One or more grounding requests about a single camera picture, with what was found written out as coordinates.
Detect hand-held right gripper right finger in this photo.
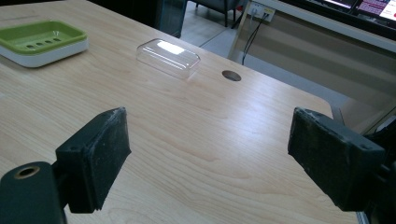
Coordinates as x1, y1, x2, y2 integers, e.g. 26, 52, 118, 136
287, 106, 387, 213

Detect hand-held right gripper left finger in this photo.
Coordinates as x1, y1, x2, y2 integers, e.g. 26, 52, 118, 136
55, 106, 133, 215

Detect clear plastic soap dish lid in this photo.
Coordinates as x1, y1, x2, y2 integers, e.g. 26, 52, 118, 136
135, 37, 202, 80

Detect green and white soap dish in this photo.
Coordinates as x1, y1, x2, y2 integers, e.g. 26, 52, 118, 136
0, 20, 90, 68

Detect light wooden desk panel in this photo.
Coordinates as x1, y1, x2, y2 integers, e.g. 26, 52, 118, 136
228, 0, 396, 135

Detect monitor screen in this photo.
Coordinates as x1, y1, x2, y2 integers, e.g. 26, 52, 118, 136
311, 0, 396, 22

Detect dark chair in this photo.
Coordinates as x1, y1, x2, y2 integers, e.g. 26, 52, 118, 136
195, 0, 247, 28

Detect black cable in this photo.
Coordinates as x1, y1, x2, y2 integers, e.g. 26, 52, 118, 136
241, 12, 269, 66

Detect white wall power outlet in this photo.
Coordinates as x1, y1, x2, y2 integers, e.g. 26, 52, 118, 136
247, 1, 276, 22

